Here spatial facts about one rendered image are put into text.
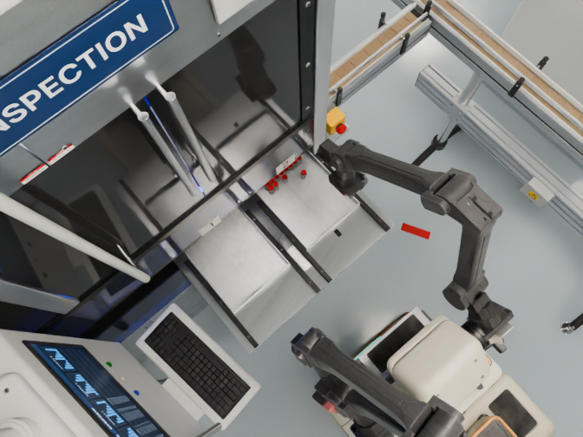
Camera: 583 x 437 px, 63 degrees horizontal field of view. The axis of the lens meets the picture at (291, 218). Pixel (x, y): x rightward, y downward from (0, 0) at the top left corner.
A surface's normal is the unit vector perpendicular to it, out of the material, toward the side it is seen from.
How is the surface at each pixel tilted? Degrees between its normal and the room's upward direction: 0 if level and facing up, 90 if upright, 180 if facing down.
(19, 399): 0
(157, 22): 90
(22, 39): 90
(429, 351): 43
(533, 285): 0
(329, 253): 0
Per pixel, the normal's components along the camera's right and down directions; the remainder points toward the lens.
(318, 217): -0.04, -0.29
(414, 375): -0.45, -0.71
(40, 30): 0.65, 0.72
